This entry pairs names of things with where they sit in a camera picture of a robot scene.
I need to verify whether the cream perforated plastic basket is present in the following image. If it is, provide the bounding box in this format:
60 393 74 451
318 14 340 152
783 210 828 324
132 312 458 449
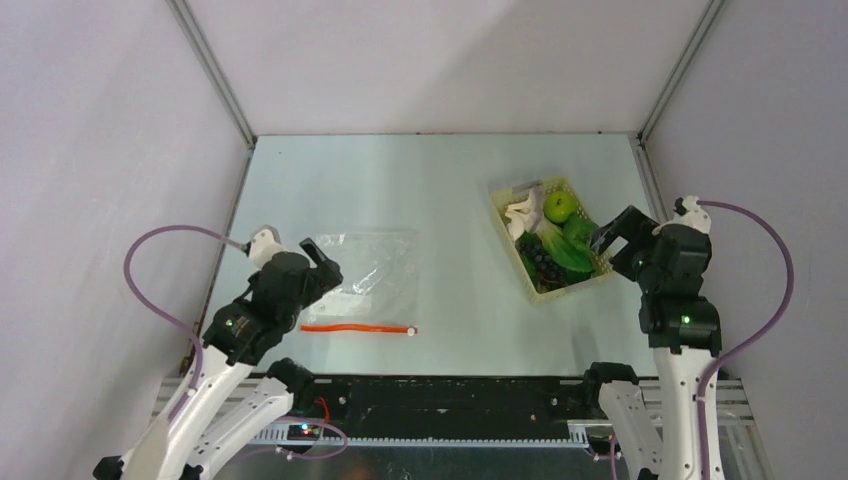
489 176 612 303

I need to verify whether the clear zip top bag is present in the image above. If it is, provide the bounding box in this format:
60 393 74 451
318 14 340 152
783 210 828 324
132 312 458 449
299 229 420 337

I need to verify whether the dark purple grape bunch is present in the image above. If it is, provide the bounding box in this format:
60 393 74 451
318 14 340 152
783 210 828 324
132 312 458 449
516 237 568 293

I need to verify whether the white oyster mushroom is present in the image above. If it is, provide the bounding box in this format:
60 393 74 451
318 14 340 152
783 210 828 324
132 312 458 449
505 186 545 241

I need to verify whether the green apple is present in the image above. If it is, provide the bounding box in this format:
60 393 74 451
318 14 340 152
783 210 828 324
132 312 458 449
543 190 579 224

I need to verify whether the green bok choy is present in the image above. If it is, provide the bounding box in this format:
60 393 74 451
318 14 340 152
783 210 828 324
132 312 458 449
528 218 595 273

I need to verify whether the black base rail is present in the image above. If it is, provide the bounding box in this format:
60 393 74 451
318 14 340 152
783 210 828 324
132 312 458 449
291 373 606 442

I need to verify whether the green bell pepper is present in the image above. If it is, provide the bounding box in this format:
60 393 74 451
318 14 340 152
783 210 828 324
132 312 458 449
562 214 598 252

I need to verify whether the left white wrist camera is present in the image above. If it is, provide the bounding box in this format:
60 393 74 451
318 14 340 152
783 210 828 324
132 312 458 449
245 224 286 270

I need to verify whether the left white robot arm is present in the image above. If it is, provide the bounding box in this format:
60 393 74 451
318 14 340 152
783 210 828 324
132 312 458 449
93 229 343 479

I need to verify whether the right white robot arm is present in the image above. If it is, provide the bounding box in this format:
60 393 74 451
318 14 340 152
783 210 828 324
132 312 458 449
581 205 725 479

